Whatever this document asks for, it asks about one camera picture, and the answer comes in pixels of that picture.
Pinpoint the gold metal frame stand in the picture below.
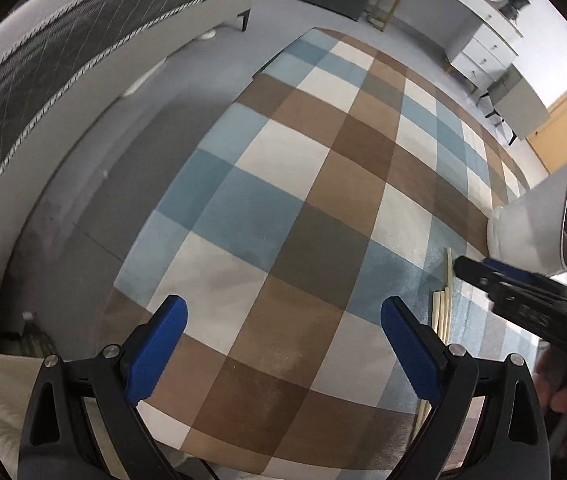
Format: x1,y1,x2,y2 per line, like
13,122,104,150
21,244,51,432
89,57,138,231
367,0,410,32

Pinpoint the grey bed with quilted cover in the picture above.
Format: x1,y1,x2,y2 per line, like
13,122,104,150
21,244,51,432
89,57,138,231
0,0,254,356

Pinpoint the blue brown checkered rug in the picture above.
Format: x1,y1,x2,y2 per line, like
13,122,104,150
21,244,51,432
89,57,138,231
98,27,554,476

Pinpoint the grey chair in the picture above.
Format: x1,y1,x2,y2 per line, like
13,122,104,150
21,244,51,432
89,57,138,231
478,65,551,148

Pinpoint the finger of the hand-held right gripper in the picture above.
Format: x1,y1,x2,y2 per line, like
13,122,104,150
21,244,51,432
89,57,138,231
455,255,567,311

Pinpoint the white desk with drawers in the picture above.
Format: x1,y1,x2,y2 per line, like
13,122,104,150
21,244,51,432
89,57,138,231
393,0,524,96

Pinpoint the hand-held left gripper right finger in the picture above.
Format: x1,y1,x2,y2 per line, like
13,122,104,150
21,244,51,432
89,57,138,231
381,296,551,480

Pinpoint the pile of wooden chopsticks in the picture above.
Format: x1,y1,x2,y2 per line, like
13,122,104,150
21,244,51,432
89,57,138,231
416,246,457,441

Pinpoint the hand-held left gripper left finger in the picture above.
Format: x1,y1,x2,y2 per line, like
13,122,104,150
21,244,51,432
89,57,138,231
18,295,189,480

